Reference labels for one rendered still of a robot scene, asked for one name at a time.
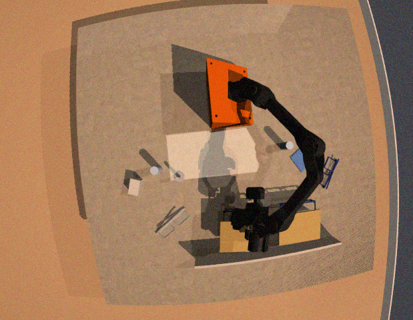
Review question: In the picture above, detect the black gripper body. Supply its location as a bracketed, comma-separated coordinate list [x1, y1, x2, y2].
[245, 187, 265, 241]

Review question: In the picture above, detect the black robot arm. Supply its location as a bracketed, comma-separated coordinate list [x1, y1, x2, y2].
[228, 77, 326, 253]

